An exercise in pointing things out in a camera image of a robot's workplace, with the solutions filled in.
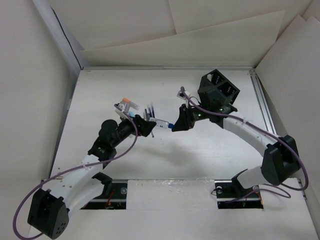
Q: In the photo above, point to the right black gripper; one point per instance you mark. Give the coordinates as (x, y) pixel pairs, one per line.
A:
(184, 122)

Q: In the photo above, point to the orange cap clear marker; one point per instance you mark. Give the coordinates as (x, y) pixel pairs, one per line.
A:
(129, 104)

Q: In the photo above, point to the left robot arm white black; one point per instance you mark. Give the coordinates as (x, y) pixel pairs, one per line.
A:
(52, 208)

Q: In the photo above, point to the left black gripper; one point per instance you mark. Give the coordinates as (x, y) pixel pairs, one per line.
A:
(143, 126)

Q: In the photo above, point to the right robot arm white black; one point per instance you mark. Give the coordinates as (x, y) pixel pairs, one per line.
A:
(280, 158)

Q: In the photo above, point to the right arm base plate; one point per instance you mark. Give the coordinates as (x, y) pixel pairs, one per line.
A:
(229, 197)

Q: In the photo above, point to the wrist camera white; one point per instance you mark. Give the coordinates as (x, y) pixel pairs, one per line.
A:
(120, 110)
(183, 94)

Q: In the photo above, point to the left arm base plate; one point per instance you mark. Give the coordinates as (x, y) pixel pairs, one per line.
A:
(113, 199)

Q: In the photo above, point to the dark blue pen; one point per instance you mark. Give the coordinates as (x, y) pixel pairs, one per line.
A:
(152, 110)

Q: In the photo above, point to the blue cap clear marker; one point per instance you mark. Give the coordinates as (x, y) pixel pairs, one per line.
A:
(164, 124)

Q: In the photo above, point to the black two-compartment pen holder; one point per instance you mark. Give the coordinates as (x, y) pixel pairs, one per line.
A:
(215, 91)

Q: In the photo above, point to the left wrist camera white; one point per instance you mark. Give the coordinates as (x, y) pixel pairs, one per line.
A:
(120, 110)

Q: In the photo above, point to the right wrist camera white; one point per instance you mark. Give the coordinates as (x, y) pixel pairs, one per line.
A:
(183, 94)

